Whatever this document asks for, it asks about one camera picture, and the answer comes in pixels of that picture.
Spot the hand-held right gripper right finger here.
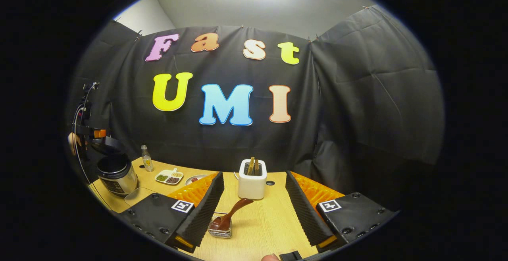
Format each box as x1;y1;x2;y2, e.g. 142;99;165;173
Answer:
285;171;397;253

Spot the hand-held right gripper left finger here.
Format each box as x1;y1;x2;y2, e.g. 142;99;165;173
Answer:
115;172;225;253

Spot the brown wooden spoon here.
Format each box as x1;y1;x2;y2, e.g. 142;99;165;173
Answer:
209;198;254;231

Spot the black silver rice cooker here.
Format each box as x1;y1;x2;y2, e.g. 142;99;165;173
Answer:
90;136;139;196

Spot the white divided grain dish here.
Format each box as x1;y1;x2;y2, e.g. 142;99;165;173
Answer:
155;168;184;185

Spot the white toaster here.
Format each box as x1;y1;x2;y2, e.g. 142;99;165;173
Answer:
238;159;267;200

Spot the small clear glass bottle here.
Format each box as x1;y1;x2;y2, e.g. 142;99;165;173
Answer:
141;145;154;172

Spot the black backdrop cloth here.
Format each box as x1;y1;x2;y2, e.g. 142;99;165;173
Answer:
65;5;445;210

